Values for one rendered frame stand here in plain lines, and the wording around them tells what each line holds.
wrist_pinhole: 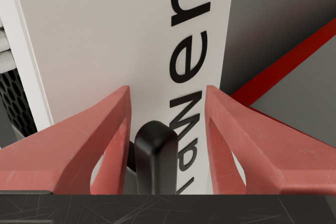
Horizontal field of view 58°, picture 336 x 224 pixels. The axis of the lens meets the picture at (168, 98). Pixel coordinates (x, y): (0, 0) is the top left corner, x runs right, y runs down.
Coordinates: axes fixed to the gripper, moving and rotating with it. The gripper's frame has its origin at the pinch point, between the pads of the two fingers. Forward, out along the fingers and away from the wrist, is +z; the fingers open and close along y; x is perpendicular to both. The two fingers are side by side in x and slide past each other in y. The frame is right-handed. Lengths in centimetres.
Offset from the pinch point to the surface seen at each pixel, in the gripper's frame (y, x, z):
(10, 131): 10.8, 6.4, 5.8
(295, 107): -15.1, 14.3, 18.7
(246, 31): -10.5, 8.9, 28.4
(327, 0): -32, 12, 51
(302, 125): -14.8, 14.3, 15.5
